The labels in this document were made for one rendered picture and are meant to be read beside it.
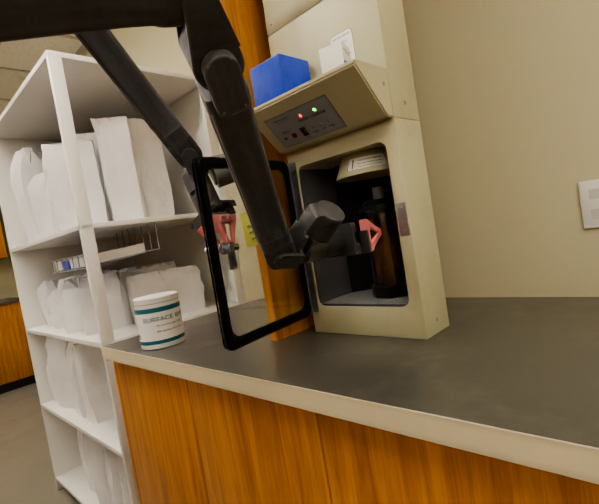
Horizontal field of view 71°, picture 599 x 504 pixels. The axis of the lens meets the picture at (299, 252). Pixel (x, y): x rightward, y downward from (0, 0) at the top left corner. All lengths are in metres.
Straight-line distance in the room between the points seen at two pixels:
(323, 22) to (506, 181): 0.63
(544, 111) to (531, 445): 0.88
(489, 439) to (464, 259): 0.80
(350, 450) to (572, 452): 0.36
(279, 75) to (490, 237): 0.73
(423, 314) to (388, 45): 0.56
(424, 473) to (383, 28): 0.82
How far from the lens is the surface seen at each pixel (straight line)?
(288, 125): 1.01
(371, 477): 0.79
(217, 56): 0.48
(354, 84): 0.88
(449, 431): 0.63
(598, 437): 0.59
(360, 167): 0.99
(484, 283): 1.33
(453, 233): 1.34
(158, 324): 1.28
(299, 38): 1.12
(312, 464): 0.88
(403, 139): 0.94
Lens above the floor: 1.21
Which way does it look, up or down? 3 degrees down
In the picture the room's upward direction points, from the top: 9 degrees counter-clockwise
